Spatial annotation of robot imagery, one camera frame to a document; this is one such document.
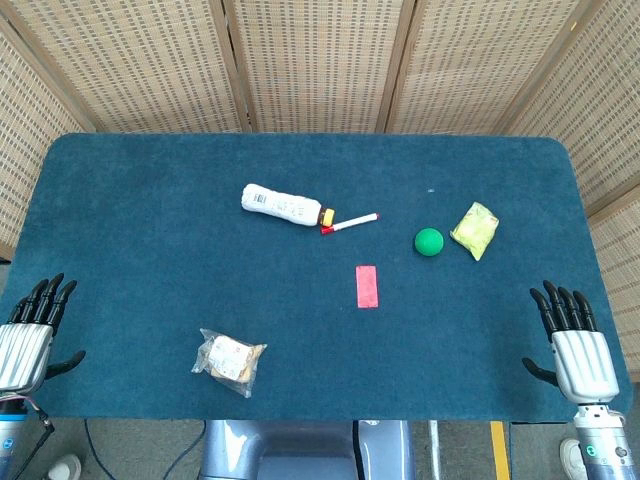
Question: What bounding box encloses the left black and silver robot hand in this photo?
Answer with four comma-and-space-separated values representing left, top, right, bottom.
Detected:
0, 272, 87, 394

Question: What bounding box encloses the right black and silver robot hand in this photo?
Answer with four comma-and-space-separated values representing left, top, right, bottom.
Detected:
521, 279, 621, 404

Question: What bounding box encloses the blue table mat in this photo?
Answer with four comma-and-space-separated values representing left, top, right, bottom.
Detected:
9, 132, 634, 424

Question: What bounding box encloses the yellow green snack packet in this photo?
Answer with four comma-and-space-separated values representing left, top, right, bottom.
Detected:
449, 201, 501, 262

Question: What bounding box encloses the green ball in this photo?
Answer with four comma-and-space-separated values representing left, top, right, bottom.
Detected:
413, 227, 445, 258

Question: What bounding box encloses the woven bamboo screen panel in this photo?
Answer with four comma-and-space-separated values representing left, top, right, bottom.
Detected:
387, 0, 619, 136
0, 0, 251, 134
504, 0, 640, 381
222, 0, 416, 134
0, 14, 96, 261

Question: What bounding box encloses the bread in clear plastic bag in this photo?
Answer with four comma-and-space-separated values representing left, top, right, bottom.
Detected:
191, 327, 268, 400

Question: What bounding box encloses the white marker red cap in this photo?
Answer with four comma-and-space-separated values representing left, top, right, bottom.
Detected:
320, 212, 381, 237

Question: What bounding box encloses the blue grey robot torso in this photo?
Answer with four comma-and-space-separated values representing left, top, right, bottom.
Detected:
198, 419, 414, 480

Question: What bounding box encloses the white labelled bottle yellow cap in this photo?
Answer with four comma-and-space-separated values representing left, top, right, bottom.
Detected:
241, 183, 337, 228

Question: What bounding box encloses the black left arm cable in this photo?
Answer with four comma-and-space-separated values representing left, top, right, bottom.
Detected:
0, 392, 55, 480

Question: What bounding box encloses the thin blue floor cable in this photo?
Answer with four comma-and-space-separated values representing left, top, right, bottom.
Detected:
83, 419, 109, 480

